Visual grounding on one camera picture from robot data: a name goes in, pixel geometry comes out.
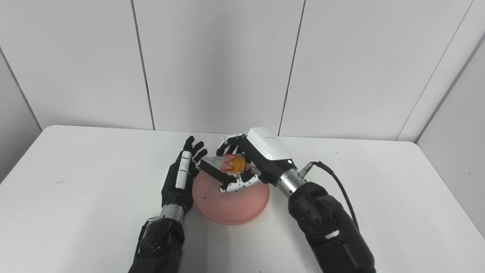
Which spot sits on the chocolate cake slice with fruit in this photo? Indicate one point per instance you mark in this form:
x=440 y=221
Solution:
x=216 y=168

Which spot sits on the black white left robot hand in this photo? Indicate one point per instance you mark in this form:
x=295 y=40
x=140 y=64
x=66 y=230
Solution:
x=178 y=185

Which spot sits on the pink round plate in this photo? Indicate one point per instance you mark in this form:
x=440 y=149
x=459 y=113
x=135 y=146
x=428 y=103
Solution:
x=235 y=206

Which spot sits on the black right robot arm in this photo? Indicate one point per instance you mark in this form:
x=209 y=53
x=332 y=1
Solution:
x=326 y=223

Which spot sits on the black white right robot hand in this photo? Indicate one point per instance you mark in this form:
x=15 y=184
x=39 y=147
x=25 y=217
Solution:
x=269 y=155

